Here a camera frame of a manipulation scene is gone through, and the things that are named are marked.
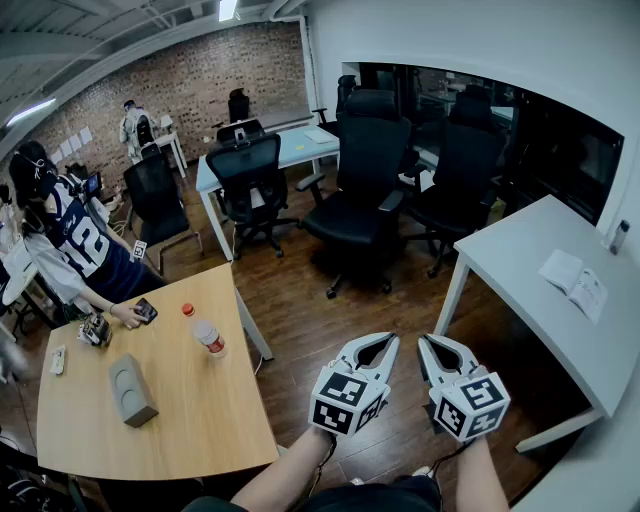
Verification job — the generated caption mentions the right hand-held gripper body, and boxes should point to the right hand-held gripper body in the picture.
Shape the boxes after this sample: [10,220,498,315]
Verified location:
[428,367,511,444]

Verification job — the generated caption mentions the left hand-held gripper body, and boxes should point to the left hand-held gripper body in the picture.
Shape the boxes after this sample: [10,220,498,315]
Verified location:
[308,355,392,440]

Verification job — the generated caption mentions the paper booklet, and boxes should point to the paper booklet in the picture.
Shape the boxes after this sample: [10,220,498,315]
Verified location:
[537,248,609,325]

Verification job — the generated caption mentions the person's left forearm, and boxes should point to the person's left forearm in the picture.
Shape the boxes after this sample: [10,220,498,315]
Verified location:
[229,425,336,512]

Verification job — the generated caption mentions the person's right forearm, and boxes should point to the person's right forearm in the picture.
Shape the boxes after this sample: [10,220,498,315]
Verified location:
[454,434,511,512]

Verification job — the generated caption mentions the person's black shorts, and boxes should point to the person's black shorts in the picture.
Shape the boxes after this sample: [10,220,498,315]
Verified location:
[299,474,444,512]

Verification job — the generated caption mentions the grey table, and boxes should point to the grey table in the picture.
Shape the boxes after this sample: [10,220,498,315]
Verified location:
[433,194,640,454]

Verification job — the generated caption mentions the plastic bottle with red cap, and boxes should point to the plastic bottle with red cap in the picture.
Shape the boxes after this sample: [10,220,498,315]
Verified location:
[180,302,229,359]

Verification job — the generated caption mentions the wooden table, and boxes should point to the wooden table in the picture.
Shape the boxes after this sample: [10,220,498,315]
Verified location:
[35,262,280,482]

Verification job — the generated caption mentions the person's dark green shirt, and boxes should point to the person's dark green shirt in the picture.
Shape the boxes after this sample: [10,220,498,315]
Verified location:
[182,494,241,512]

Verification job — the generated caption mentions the clear bottle with black cap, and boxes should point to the clear bottle with black cap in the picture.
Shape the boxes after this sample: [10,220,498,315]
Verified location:
[608,219,631,256]

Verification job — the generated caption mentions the black high-back office chair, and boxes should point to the black high-back office chair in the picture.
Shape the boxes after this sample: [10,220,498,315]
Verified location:
[399,84,509,279]

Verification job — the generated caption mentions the light blue desk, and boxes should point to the light blue desk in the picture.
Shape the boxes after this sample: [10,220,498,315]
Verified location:
[194,127,341,262]

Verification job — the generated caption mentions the black office chair grey armrests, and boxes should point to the black office chair grey armrests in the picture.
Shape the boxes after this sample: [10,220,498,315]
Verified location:
[294,88,414,300]

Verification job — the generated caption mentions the black smartphone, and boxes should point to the black smartphone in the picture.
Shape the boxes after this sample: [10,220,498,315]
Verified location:
[133,297,159,325]

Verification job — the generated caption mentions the black mesh office chair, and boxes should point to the black mesh office chair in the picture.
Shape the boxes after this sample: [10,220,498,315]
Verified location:
[205,133,301,261]

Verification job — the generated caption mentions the grey tissue box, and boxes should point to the grey tissue box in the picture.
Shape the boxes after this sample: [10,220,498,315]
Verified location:
[108,352,160,429]

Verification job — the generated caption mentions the dark glass window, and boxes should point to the dark glass window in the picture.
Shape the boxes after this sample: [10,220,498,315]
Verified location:
[341,61,626,226]

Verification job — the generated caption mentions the black mesh visitor chair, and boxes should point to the black mesh visitor chair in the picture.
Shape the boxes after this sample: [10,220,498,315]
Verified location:
[122,152,204,276]

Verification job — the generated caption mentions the small white desk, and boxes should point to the small white desk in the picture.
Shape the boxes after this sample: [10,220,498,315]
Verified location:
[149,127,189,179]

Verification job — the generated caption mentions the round white table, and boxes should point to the round white table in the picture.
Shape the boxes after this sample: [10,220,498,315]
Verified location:
[0,244,40,306]

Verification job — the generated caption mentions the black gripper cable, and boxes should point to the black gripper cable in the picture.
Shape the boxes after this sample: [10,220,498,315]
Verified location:
[429,443,467,482]
[315,433,337,501]

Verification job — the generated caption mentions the white wall pipe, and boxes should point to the white wall pipe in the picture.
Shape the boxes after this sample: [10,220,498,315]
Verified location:
[279,0,321,116]

